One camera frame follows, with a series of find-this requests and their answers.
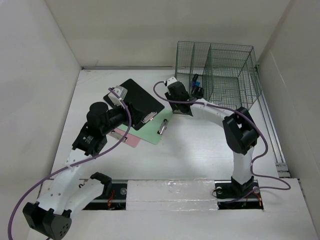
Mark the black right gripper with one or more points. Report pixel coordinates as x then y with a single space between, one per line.
173 106

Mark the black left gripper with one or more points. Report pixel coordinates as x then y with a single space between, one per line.
135 114

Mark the black clipboard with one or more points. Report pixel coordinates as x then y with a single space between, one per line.
140 98

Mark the purple cap highlighter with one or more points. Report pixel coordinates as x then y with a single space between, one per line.
194 84

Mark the green clipboard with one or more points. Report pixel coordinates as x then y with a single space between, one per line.
152 131

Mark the green cap highlighter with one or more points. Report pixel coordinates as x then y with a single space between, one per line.
198 92

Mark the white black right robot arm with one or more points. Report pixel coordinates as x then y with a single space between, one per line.
241 137

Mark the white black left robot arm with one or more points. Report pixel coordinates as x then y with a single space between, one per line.
52 213

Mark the pink clipboard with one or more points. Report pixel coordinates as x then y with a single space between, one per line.
129 140

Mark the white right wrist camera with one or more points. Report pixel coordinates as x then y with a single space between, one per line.
170 81

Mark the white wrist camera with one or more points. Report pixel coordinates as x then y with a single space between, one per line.
170 81
120 94

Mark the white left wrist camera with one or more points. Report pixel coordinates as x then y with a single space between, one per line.
120 94

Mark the green wire mesh desk organizer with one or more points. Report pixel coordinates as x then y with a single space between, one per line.
228 73

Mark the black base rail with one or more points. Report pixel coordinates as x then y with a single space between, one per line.
201 195

